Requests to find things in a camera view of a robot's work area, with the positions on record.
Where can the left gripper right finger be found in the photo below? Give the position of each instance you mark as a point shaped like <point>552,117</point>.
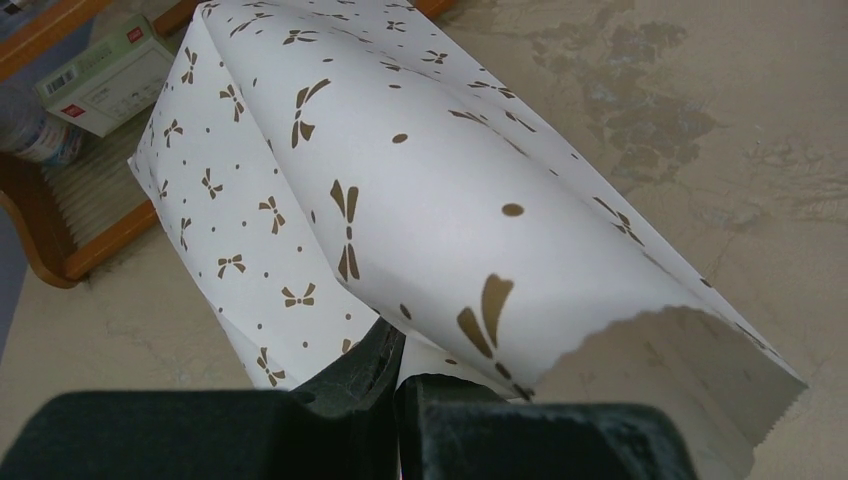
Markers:
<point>451,428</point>

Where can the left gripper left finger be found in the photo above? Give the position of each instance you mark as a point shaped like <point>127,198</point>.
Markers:
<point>337,425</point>

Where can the patterned white paper bag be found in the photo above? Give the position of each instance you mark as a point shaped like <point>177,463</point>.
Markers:
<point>320,165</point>

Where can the small white box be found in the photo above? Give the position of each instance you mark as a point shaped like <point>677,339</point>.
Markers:
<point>111,81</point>

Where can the blue lid jar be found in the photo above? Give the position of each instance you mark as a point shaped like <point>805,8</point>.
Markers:
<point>28,132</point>

